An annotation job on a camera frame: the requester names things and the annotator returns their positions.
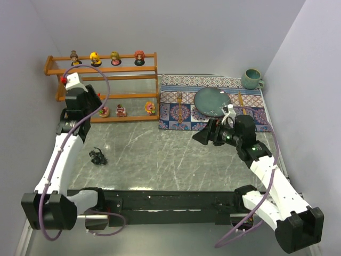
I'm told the pink bear strawberry toy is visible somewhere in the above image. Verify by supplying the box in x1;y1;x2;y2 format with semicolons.
99;106;110;118

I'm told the strawberry cake slice toy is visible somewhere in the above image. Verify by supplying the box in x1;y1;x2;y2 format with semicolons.
115;104;127;117

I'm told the yellow hair doll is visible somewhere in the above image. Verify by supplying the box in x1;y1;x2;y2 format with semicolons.
90;52;102;67

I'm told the brown bun hair doll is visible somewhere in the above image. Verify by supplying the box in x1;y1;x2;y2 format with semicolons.
70;50;82;66

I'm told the blonde hair pink doll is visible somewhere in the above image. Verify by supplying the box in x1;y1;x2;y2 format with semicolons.
110;51;121;66

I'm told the black dragon toy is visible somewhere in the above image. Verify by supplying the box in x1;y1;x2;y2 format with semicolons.
88;147;108;165

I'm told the pink bear flower toy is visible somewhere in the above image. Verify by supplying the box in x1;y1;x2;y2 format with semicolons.
144;101;156;116

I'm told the red hair doll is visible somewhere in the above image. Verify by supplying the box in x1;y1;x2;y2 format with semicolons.
134;50;145;67

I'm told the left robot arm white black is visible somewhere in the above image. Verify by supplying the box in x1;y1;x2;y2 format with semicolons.
21;85;105;230

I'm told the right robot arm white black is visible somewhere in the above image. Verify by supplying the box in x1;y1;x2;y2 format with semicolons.
192;115;324;254

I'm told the orange wooden two-tier shelf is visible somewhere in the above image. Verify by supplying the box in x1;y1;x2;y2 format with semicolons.
44;53;160;123

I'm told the teal ceramic plate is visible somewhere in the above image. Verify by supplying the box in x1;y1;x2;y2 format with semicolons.
194;87;232;117

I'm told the patterned blue pink placemat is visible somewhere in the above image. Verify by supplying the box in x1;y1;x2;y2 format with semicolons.
158;75;265;131

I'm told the golden knife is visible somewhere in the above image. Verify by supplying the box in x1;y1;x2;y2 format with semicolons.
238;91;247;115

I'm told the golden fork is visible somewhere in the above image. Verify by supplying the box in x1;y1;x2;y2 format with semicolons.
177;92;183;123

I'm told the teal ceramic mug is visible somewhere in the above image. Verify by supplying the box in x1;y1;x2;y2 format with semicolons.
241;69;265;90

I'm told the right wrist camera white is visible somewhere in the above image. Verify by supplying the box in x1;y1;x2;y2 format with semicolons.
221;104;236;127

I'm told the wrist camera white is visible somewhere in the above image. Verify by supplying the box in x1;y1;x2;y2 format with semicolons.
221;104;236;127
60;73;87;92

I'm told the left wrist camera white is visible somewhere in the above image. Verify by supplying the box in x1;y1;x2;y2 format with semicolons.
60;73;87;92

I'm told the black mounting base rail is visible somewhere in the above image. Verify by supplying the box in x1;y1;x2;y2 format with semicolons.
66;188;254;230

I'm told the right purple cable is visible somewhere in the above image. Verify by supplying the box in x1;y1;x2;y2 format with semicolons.
214;105;280;249

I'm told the aluminium frame rail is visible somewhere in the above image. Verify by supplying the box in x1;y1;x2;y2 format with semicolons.
14;214;109;256

